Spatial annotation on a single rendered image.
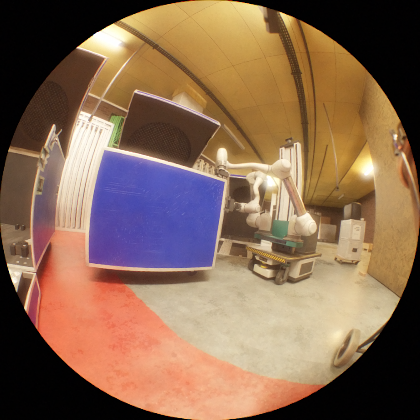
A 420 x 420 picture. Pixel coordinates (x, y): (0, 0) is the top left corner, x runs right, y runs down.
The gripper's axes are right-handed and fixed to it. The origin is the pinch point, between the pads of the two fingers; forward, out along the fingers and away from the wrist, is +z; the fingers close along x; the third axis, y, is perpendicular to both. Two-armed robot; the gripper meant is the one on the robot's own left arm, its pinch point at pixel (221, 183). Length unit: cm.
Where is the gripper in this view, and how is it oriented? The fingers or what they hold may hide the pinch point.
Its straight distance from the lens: 136.1
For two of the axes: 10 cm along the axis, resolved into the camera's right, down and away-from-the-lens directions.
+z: -0.5, 9.8, -1.9
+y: 5.6, -1.3, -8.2
